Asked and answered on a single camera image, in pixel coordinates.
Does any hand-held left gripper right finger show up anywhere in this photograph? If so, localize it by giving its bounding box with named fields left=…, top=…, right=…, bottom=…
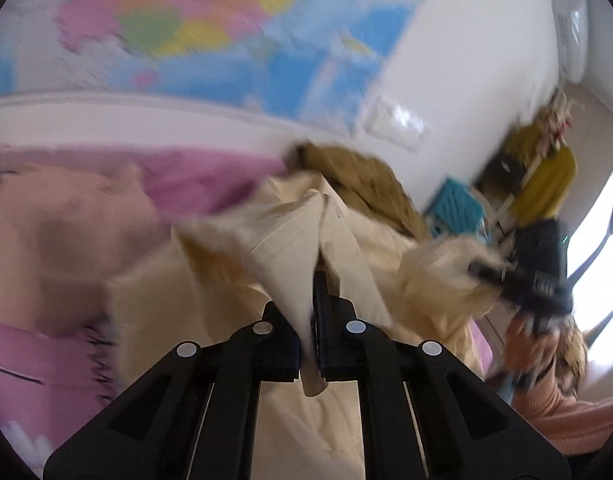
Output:
left=312, top=270, right=572, bottom=480

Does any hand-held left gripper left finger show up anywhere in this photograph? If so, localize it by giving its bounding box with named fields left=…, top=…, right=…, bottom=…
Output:
left=44, top=300, right=307, bottom=480

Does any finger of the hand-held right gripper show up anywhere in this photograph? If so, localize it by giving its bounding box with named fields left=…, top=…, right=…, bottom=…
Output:
left=466, top=259, right=518, bottom=287

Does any cream garment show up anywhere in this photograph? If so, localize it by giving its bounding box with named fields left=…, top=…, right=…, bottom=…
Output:
left=106, top=170, right=507, bottom=480

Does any wooden clothes rack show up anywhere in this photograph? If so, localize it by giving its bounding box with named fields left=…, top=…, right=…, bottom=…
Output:
left=486, top=150, right=549, bottom=243

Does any person's right hand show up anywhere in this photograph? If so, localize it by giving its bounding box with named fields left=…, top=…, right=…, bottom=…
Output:
left=503, top=317, right=555, bottom=386

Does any bright window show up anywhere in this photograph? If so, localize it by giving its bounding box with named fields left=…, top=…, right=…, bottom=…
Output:
left=561, top=157, right=613, bottom=396

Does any teal plastic basket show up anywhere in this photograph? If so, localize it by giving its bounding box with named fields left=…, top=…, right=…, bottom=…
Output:
left=425, top=177, right=487, bottom=237

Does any yellow sweater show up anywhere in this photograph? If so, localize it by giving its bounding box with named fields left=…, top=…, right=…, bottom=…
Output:
left=503, top=125, right=577, bottom=221

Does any black handbag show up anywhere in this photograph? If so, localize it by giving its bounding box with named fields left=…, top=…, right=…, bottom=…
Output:
left=479, top=152, right=527, bottom=196

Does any olive garment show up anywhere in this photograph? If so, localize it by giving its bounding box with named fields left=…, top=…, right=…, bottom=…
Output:
left=291, top=142, right=432, bottom=241

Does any plush toy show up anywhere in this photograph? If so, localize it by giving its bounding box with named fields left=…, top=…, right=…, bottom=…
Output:
left=541, top=90, right=585, bottom=146

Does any pink flowered bed sheet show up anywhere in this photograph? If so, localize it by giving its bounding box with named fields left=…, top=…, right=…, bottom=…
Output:
left=0, top=144, right=292, bottom=480

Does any white air conditioner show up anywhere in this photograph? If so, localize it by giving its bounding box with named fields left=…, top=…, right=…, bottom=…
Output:
left=553, top=0, right=590, bottom=84

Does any pink-beige garment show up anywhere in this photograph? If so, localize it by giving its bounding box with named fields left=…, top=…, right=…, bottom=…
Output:
left=0, top=162, right=173, bottom=336

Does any white wall switch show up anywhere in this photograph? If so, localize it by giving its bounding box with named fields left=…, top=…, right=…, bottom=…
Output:
left=403, top=112, right=431, bottom=151

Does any colourful wall map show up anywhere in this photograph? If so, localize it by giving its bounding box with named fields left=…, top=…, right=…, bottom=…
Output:
left=0, top=0, right=447, bottom=133

